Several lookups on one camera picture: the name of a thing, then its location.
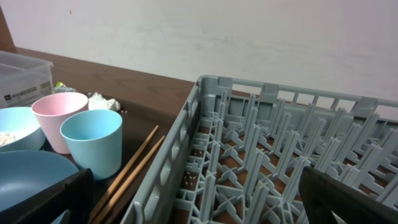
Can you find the dark brown serving tray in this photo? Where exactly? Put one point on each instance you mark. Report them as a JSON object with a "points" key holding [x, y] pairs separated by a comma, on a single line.
{"points": [[138, 123]]}

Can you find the yellow foil snack wrapper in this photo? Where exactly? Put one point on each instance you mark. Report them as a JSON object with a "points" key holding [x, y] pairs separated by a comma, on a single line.
{"points": [[62, 88]]}

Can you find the dark blue plate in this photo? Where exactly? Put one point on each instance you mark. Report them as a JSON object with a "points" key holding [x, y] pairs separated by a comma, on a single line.
{"points": [[26, 173]]}

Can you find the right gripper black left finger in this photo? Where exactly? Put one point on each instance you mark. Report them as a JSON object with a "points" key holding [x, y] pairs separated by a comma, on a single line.
{"points": [[72, 196]]}

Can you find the light blue rice bowl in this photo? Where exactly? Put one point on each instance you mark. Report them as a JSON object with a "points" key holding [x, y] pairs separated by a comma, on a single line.
{"points": [[20, 130]]}

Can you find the clear plastic bin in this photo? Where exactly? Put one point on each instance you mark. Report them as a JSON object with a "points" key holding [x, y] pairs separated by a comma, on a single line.
{"points": [[24, 79]]}

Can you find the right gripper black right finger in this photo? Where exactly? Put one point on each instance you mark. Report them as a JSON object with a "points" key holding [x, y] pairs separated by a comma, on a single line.
{"points": [[324, 197]]}

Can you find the light blue plastic cup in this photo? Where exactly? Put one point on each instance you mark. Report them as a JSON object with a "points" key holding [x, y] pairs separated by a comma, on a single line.
{"points": [[95, 141]]}

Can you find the white tissue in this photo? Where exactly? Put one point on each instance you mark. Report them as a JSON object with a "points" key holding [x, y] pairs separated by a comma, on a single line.
{"points": [[97, 102]]}

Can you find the grey dishwasher rack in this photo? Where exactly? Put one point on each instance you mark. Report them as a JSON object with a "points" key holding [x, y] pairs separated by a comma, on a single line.
{"points": [[237, 149]]}

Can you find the wooden chopstick right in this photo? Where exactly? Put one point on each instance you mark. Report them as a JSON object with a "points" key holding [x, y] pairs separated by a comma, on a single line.
{"points": [[122, 187]]}

